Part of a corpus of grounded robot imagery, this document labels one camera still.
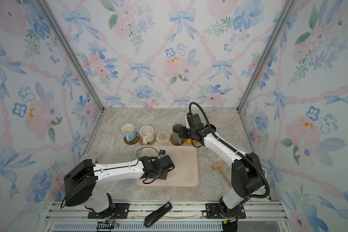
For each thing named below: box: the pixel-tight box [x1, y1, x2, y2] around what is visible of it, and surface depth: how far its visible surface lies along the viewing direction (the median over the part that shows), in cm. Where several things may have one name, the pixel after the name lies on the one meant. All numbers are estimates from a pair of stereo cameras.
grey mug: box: [172, 123, 184, 145], surface depth 96 cm
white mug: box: [139, 125, 155, 145], surface depth 97 cm
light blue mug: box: [121, 123, 137, 142], surface depth 96 cm
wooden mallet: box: [212, 161, 232, 188], surface depth 90 cm
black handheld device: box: [143, 202, 173, 228], surface depth 71 cm
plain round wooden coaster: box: [170, 133, 186, 146], surface depth 101 cm
